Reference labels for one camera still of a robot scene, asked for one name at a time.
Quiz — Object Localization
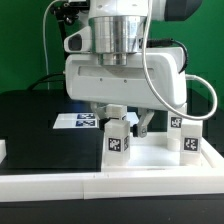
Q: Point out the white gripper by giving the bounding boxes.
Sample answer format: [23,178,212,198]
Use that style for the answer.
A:
[65,47,187,138]

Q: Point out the white square tabletop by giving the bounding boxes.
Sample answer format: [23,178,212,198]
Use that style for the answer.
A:
[101,132,222,172]

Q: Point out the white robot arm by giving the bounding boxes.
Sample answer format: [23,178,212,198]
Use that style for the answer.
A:
[64,0,202,137]

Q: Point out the white sheet with tags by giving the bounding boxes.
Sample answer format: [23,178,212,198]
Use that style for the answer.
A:
[52,111,140,130]

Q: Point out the white front fence bar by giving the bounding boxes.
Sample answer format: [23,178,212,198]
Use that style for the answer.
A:
[0,168,224,202]

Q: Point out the white left fence block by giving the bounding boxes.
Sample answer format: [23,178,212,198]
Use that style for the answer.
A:
[0,140,7,164]

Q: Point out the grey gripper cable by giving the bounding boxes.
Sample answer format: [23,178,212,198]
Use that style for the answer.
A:
[141,0,219,122]

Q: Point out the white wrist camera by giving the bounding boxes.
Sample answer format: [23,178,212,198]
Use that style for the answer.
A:
[64,26,92,53]

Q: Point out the black cables on table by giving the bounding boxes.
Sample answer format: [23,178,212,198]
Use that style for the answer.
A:
[26,73,68,92]

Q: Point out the white cable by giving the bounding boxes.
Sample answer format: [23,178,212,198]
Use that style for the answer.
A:
[41,0,63,90]

